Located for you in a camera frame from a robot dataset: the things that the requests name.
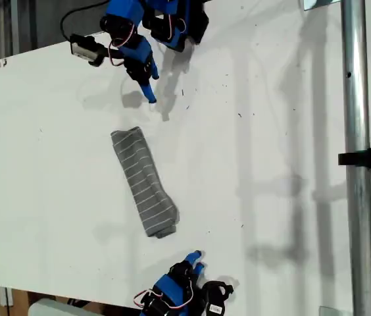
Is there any metal table bracket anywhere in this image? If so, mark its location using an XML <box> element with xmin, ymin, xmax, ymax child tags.
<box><xmin>299</xmin><ymin>0</ymin><xmax>341</xmax><ymax>11</ymax></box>

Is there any grey striped towel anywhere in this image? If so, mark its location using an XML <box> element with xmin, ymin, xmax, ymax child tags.
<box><xmin>110</xmin><ymin>126</ymin><xmax>180</xmax><ymax>240</ymax></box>

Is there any steel post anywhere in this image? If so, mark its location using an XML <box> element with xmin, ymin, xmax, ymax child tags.
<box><xmin>341</xmin><ymin>0</ymin><xmax>371</xmax><ymax>316</ymax></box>

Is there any red white servo wire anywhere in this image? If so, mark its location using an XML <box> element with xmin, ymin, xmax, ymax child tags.
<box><xmin>108</xmin><ymin>28</ymin><xmax>134</xmax><ymax>67</ymax></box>
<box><xmin>133</xmin><ymin>287</ymin><xmax>195</xmax><ymax>311</ymax></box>
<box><xmin>166</xmin><ymin>15</ymin><xmax>187</xmax><ymax>41</ymax></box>

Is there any black camera cable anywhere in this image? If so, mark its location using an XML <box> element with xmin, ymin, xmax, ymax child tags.
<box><xmin>59</xmin><ymin>0</ymin><xmax>111</xmax><ymax>42</ymax></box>

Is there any wooden table frame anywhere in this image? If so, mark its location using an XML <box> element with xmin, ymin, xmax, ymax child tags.
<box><xmin>0</xmin><ymin>287</ymin><xmax>114</xmax><ymax>316</ymax></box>

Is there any black camera box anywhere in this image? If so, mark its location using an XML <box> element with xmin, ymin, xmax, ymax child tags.
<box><xmin>202</xmin><ymin>279</ymin><xmax>235</xmax><ymax>316</ymax></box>
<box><xmin>69</xmin><ymin>33</ymin><xmax>107</xmax><ymax>68</ymax></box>

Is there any grey metal upright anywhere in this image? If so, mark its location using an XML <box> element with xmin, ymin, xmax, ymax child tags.
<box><xmin>9</xmin><ymin>0</ymin><xmax>20</xmax><ymax>55</ymax></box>

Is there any black camera stalk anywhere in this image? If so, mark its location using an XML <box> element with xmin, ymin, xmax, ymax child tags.
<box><xmin>105</xmin><ymin>48</ymin><xmax>126</xmax><ymax>66</ymax></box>

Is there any black clamp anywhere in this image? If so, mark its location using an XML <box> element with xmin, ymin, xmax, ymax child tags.
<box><xmin>337</xmin><ymin>140</ymin><xmax>371</xmax><ymax>174</ymax></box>

